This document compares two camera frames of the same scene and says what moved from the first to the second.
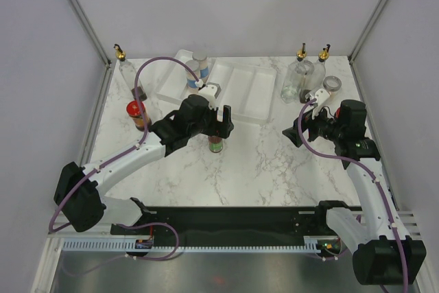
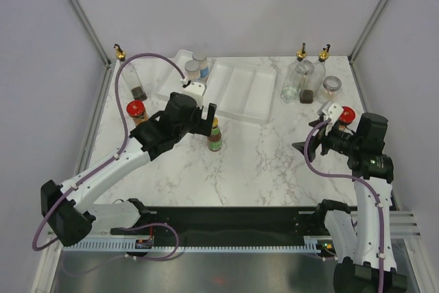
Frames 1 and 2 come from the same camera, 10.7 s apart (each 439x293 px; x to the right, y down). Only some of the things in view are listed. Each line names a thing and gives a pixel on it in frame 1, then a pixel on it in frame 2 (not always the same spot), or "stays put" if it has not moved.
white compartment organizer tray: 248,90 stays put
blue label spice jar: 194,64 stays put
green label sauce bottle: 215,143 stays put
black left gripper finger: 227,125 → 206,125
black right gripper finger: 293,132 → 313,145
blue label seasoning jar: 202,59 stays put
